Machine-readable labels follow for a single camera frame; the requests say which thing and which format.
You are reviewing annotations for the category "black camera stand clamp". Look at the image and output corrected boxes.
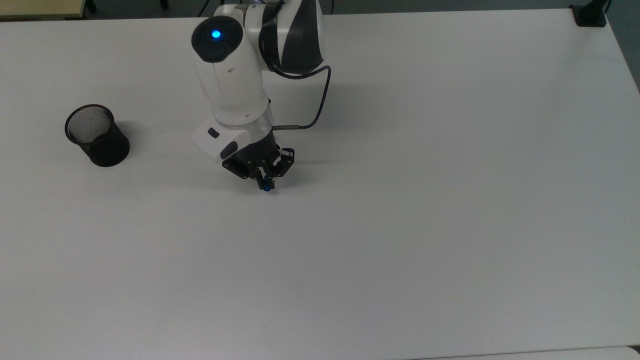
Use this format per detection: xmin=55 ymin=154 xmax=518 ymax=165
xmin=570 ymin=0 xmax=612 ymax=28

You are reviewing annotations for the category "black mesh pen cup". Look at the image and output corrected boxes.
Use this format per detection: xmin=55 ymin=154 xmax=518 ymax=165
xmin=64 ymin=104 xmax=131 ymax=168

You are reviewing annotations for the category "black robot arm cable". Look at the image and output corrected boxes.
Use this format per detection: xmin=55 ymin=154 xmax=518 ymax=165
xmin=267 ymin=64 xmax=332 ymax=132

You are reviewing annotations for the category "light wooden table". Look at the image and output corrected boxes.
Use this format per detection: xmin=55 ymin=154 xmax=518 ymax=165
xmin=0 ymin=0 xmax=87 ymax=22

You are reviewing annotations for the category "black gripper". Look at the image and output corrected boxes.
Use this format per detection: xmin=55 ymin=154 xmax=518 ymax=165
xmin=221 ymin=131 xmax=296 ymax=191

